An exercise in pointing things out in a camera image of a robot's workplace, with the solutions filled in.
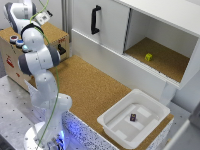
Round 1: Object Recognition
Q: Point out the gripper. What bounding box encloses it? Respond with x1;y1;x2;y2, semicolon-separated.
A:
34;9;54;26

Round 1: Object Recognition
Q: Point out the wooden drawer box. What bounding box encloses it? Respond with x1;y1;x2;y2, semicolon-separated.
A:
0;22;71;92

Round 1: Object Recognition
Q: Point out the blue button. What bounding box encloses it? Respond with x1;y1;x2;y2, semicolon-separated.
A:
15;39;25;48

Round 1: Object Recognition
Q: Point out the green button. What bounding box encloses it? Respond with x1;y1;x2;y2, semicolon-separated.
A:
21;44;30;53

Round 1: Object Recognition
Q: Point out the red button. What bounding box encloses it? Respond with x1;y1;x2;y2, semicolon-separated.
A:
9;34;19;44

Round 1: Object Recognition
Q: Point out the white sliding door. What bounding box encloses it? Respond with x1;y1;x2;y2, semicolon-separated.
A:
72;0;131;56

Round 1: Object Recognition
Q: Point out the yellow block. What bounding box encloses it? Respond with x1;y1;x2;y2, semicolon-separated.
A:
144;53;154;62

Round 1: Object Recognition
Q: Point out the white cabinet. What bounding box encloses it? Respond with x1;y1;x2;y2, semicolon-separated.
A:
68;0;200;108

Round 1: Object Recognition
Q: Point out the white plastic box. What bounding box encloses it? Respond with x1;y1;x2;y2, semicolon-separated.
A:
96;88;172;150

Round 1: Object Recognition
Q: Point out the purple block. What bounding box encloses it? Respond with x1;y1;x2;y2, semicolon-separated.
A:
129;113;138;123

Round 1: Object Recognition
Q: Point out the black door handle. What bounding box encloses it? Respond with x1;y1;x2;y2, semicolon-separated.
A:
90;4;102;36

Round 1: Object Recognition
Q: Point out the green cable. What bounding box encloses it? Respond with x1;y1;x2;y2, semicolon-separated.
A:
28;0;61;149

